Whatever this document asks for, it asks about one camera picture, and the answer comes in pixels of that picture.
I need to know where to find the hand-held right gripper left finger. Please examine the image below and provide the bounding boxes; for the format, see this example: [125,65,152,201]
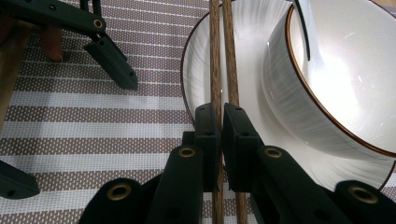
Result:
[181,103,222,192]

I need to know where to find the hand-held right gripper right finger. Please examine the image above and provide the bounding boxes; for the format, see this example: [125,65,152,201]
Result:
[221,102,265,191]

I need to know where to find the brown wooden chopstick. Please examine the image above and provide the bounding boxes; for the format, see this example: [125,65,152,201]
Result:
[208,0,225,224]
[221,0,249,224]

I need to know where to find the white plate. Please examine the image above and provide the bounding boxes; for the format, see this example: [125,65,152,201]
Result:
[180,0,396,191]

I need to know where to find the grey striped placemat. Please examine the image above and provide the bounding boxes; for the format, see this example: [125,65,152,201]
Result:
[0,0,396,224]

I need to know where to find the white bowl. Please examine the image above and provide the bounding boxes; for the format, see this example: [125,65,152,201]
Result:
[261,0,396,161]

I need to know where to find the white spoon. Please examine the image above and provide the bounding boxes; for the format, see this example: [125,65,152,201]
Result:
[292,0,368,125]

